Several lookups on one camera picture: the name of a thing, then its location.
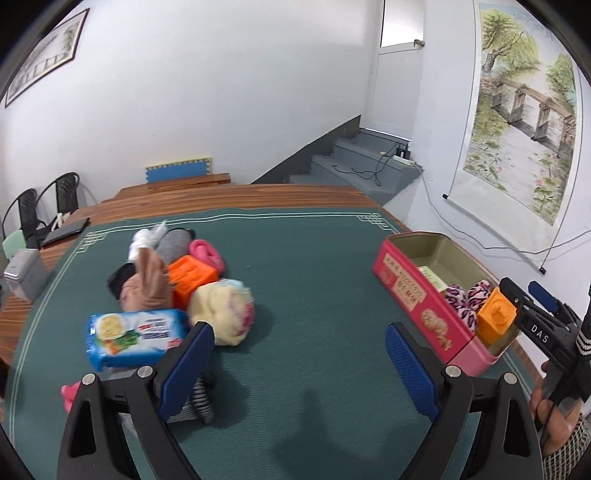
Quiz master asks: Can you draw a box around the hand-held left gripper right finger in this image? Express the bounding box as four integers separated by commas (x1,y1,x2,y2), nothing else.
385,322,543,480

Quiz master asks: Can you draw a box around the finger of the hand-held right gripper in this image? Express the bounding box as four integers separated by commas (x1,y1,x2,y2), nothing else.
527,281,573,324
500,277,526,315

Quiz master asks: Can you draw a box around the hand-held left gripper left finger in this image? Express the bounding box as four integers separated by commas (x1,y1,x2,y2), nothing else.
58,322,216,480

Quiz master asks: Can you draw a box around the striped sock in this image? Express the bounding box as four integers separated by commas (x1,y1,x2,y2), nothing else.
184,374,217,424

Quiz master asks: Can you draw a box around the pink tin box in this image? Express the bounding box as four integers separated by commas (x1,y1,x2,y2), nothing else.
373,232,522,377

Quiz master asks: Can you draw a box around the blue biscuit packet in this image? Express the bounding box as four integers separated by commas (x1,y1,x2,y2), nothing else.
84,308,192,372

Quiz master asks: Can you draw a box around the yellow plush ball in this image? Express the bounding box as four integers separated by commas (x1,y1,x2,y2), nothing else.
188,278,256,346

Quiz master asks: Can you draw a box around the orange toy cube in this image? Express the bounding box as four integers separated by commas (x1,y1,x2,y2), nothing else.
167,255,219,309

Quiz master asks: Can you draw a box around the brown cloth glove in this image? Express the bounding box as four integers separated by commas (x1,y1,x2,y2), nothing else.
121,249,175,311

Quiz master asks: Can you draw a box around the black sock with white trim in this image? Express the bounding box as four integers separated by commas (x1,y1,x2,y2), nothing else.
107,263,137,301

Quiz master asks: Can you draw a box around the person's right forearm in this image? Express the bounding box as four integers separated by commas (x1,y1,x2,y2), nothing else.
542,415,591,480

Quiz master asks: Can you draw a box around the person's right hand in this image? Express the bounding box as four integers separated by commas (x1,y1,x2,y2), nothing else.
529,360,585,457

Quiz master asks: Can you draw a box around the pink leopard plush sock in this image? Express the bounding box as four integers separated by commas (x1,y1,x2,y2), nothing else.
445,285,478,333
467,278,497,310

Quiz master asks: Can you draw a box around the orange plastic block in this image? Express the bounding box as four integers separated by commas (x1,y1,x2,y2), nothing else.
476,287,520,347

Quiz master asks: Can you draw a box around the green white packet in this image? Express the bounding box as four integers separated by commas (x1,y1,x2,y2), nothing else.
417,265,448,292

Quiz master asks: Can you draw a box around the grey knitted sock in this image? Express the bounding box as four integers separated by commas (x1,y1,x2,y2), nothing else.
154,228,194,264

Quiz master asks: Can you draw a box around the white plastic bag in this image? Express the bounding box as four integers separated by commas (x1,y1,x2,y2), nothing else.
129,220,169,261

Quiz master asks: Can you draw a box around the green table mat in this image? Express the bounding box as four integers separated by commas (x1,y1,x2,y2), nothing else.
7,206,548,480

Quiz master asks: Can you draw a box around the hanging scroll painting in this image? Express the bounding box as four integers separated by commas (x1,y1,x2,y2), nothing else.
442,0,585,274

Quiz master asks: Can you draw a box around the black laptop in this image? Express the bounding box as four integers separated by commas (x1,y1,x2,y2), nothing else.
41,217,90,249

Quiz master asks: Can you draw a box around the wooden bench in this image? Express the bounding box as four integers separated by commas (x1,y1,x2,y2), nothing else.
108,173,232,201

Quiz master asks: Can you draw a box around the grey metal tin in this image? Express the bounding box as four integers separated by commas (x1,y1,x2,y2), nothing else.
4,248,51,303

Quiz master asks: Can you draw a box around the blue foam mat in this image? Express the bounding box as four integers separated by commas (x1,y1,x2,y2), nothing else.
145,158,214,184

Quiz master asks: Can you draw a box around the pale green chair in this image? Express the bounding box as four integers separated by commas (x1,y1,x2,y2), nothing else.
2,229,31,265

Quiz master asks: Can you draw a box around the grey staircase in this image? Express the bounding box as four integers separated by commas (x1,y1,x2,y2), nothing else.
288,128,423,206

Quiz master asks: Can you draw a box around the black metal chair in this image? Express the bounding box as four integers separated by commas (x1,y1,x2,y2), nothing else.
2,188,38,241
36,172,81,222

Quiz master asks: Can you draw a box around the window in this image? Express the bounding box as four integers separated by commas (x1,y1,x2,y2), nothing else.
379,0,426,49

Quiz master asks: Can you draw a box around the framed landscape painting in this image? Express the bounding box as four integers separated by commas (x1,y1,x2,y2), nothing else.
4,8,90,109

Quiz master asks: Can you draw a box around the black cable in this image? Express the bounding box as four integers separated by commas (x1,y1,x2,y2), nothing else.
348,144,400,185

